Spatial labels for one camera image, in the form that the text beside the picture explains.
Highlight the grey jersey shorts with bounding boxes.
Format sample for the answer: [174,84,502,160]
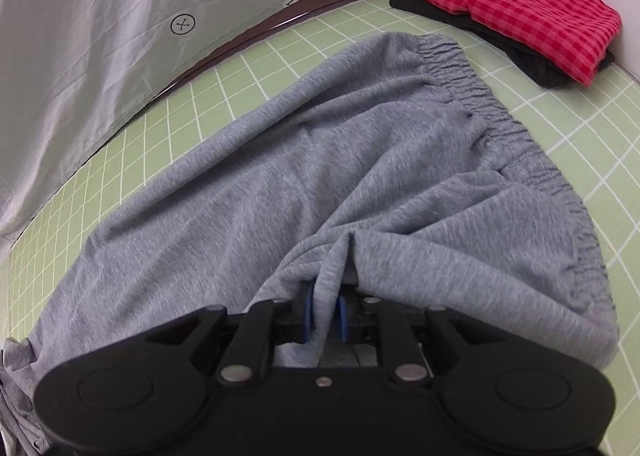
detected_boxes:
[0,31,621,456]

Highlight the red checked folded shirt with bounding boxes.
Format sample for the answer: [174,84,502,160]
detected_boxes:
[400,0,623,87]

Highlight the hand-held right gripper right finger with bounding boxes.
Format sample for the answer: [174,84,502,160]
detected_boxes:
[340,293,493,382]

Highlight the dark brown bed rail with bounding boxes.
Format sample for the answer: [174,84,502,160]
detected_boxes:
[85,0,451,162]

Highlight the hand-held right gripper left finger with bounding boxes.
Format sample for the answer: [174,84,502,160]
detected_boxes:
[145,286,313,382]

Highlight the black folded garment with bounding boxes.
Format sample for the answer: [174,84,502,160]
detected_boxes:
[390,0,616,87]

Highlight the white carrot print curtain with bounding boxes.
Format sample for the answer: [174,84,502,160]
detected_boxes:
[0,0,493,237]

